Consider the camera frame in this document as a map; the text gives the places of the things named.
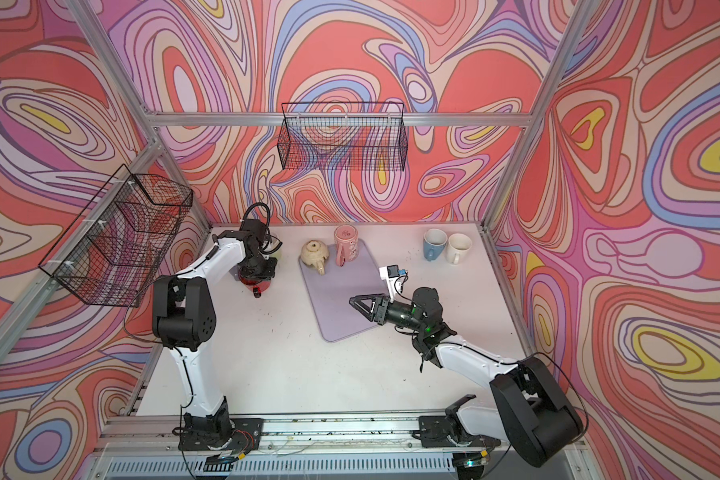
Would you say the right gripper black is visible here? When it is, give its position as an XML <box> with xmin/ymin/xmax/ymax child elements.
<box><xmin>350</xmin><ymin>292</ymin><xmax>425</xmax><ymax>333</ymax></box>

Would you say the red mug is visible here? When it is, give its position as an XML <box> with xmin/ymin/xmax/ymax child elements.
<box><xmin>238</xmin><ymin>274</ymin><xmax>272</xmax><ymax>298</ymax></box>

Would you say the blue floral mug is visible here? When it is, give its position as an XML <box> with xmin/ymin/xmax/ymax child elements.
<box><xmin>422</xmin><ymin>228</ymin><xmax>448</xmax><ymax>262</ymax></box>

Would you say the white mug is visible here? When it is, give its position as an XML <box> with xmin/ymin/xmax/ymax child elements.
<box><xmin>445</xmin><ymin>233</ymin><xmax>473</xmax><ymax>265</ymax></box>

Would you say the light green mug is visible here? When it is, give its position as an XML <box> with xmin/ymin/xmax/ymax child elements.
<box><xmin>269</xmin><ymin>245</ymin><xmax>283</xmax><ymax>262</ymax></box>

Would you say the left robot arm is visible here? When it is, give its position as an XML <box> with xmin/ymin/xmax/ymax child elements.
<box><xmin>152</xmin><ymin>201</ymin><xmax>282</xmax><ymax>457</ymax></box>

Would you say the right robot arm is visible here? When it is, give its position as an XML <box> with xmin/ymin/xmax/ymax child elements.
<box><xmin>349</xmin><ymin>287</ymin><xmax>586</xmax><ymax>467</ymax></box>

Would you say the pink patterned mug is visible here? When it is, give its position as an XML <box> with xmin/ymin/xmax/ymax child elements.
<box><xmin>334</xmin><ymin>224</ymin><xmax>359</xmax><ymax>267</ymax></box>

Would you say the lavender tray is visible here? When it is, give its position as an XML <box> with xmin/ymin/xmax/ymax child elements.
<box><xmin>298</xmin><ymin>240</ymin><xmax>388</xmax><ymax>343</ymax></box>

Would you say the beige ceramic teapot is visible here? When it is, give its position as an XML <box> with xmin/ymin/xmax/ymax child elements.
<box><xmin>300</xmin><ymin>239</ymin><xmax>330</xmax><ymax>276</ymax></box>

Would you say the black wire basket left wall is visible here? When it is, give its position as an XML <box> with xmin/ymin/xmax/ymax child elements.
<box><xmin>38</xmin><ymin>166</ymin><xmax>194</xmax><ymax>307</ymax></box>

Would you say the black wire basket wall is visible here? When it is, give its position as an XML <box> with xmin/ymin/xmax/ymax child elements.
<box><xmin>38</xmin><ymin>166</ymin><xmax>194</xmax><ymax>307</ymax></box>
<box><xmin>277</xmin><ymin>101</ymin><xmax>409</xmax><ymax>171</ymax></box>

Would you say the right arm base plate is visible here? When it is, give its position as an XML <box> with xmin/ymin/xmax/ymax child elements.
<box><xmin>411</xmin><ymin>415</ymin><xmax>501</xmax><ymax>451</ymax></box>

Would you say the black wire basket back wall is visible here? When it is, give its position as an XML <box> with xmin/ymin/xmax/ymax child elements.
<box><xmin>277</xmin><ymin>101</ymin><xmax>409</xmax><ymax>171</ymax></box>

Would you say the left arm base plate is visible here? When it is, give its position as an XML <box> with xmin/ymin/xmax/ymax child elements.
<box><xmin>174</xmin><ymin>417</ymin><xmax>264</xmax><ymax>452</ymax></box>

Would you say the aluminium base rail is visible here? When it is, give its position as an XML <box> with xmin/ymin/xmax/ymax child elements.
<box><xmin>77</xmin><ymin>411</ymin><xmax>595</xmax><ymax>480</ymax></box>

